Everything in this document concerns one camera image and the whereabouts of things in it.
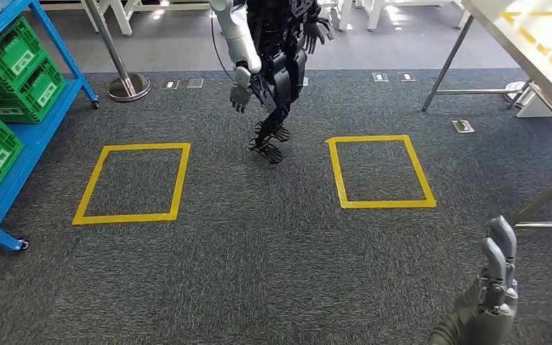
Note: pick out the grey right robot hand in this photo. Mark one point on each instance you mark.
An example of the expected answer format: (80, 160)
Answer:
(490, 314)

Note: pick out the yellow floor tape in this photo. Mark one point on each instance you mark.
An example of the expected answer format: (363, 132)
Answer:
(128, 218)
(381, 204)

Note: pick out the metal floor socket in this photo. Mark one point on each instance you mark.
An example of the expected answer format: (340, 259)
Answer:
(462, 126)
(406, 76)
(171, 85)
(379, 77)
(195, 83)

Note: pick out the white desk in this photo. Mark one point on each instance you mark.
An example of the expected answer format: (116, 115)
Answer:
(538, 107)

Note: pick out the white round base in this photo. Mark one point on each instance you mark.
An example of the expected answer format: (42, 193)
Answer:
(516, 90)

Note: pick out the stainless steel table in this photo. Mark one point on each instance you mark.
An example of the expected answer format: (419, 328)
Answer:
(542, 38)

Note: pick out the yellow table tape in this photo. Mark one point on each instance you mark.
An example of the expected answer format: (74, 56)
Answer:
(528, 35)

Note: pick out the black humanoid robot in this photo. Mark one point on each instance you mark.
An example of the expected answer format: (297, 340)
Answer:
(281, 81)

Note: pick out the white table frame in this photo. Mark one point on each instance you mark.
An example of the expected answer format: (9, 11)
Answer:
(369, 14)
(123, 19)

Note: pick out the chrome barrier post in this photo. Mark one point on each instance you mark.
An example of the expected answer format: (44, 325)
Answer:
(128, 88)

